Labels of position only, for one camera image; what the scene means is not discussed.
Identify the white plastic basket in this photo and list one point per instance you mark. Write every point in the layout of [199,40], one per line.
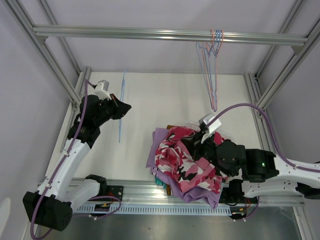
[195,126]

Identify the aluminium hanging rail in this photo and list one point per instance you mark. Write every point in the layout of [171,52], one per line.
[67,31]

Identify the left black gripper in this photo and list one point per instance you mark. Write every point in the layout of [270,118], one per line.
[121,108]

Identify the aluminium frame left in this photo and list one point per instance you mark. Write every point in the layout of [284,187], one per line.
[25,22]

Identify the aluminium frame right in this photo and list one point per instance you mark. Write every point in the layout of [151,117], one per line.
[292,87]

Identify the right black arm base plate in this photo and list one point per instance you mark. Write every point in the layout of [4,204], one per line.
[235,196]

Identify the aluminium frame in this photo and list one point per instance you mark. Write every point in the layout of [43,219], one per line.
[292,87]
[25,22]

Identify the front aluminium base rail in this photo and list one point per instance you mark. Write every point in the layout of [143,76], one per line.
[149,193]

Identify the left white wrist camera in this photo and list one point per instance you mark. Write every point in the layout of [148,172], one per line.
[101,90]

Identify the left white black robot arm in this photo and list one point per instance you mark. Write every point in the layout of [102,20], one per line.
[52,204]

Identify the blue wire hanger floral trousers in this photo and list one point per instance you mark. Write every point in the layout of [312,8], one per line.
[122,94]

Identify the white slotted cable duct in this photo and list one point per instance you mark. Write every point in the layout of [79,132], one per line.
[139,209]

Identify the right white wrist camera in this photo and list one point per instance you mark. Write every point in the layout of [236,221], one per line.
[208,126]

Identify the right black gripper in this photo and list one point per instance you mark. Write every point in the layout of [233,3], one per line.
[193,144]

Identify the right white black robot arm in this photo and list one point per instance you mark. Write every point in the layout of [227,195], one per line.
[256,172]

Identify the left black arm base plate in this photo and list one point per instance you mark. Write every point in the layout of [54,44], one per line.
[115,191]

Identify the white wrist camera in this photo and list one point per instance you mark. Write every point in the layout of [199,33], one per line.
[101,90]
[208,126]

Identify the pink floral trousers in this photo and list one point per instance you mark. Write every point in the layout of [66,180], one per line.
[174,160]

